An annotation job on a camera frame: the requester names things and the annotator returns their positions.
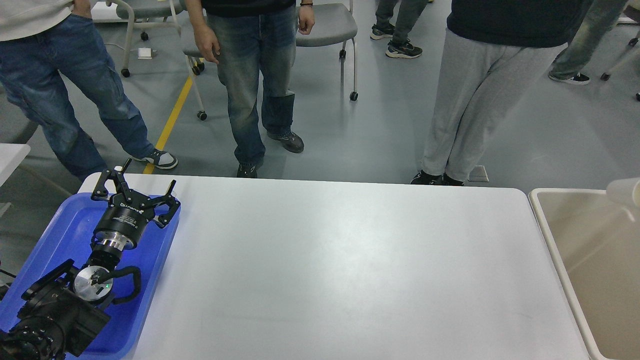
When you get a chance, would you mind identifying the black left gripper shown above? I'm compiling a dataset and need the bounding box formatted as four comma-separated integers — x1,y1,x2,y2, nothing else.
91,158,182,251

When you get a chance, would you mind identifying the white paper cup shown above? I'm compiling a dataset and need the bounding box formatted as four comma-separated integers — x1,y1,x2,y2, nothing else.
605,177,640,223

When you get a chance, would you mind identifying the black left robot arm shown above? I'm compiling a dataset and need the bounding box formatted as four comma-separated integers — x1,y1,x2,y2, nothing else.
1,162,181,360

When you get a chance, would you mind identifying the blue plastic tray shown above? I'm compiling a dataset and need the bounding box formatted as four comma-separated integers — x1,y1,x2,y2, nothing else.
0,193,181,360

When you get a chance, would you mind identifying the white side table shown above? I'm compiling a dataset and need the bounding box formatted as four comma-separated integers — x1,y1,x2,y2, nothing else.
0,143,31,186

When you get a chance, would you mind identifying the white power adapter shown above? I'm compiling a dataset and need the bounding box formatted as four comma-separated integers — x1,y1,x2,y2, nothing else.
137,47,154,60

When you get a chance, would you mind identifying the grey chair middle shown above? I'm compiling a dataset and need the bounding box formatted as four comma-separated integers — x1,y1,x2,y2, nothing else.
179,17,217,122

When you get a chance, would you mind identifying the grey chair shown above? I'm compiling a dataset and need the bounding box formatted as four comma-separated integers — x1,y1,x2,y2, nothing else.
179,17,217,122
105,0,185,78
295,0,359,101

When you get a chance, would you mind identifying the person in blue jeans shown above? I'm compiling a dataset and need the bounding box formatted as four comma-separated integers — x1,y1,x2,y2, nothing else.
0,0,178,180

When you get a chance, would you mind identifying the grey chair left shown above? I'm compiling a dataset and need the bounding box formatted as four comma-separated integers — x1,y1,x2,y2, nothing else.
105,0,185,78

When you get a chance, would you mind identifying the person in faded jeans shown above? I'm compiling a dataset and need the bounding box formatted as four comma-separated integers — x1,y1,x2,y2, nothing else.
185,0,315,178

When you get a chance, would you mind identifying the grey chair right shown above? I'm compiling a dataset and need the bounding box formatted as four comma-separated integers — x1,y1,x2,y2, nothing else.
295,0,359,101

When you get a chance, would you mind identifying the person with black sneakers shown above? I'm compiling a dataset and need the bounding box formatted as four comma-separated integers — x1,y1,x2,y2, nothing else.
369,0,428,59

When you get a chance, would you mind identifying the person in grey sweatpants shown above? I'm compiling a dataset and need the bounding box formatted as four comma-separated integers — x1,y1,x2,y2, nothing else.
411,0,586,186

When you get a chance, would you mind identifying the beige plastic bin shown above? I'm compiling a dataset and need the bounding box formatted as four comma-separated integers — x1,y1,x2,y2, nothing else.
529,188,640,360

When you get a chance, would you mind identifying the person in olive trousers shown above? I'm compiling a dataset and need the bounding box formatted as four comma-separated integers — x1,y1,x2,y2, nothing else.
547,0,629,85

